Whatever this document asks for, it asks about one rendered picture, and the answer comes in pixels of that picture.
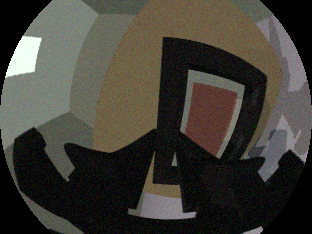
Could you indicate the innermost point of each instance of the brown flat rectangular board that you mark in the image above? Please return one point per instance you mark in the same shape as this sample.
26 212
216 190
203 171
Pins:
129 97

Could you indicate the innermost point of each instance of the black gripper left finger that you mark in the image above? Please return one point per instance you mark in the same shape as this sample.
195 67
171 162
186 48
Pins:
126 168

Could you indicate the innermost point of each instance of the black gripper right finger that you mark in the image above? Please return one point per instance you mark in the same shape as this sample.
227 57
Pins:
201 174

